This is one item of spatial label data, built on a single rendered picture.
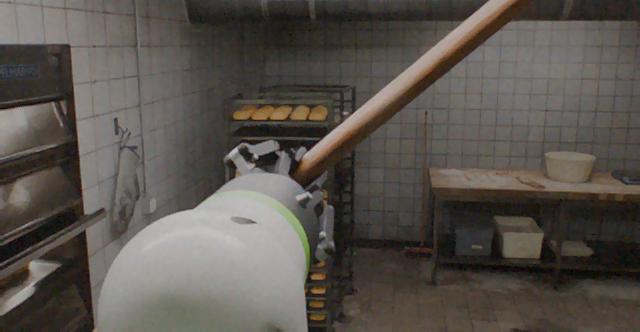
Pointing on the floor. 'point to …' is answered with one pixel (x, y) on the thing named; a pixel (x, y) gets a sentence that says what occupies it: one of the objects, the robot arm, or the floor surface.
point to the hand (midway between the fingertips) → (301, 173)
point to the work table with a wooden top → (603, 190)
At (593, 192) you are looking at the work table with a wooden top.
